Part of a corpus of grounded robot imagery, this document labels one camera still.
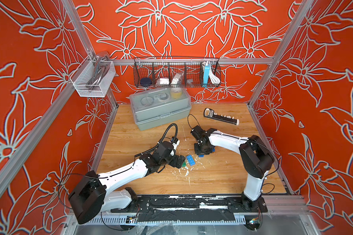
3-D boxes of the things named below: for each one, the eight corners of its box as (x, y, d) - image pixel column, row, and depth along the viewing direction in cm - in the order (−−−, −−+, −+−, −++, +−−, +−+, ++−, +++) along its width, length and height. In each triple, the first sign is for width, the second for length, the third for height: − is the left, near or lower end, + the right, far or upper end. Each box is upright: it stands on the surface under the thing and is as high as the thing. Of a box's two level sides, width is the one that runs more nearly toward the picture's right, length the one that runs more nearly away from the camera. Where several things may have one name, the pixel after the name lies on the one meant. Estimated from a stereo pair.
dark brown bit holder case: (201, 115, 115) (202, 113, 113) (205, 108, 120) (206, 106, 118) (236, 129, 106) (237, 127, 105) (239, 121, 111) (240, 119, 109)
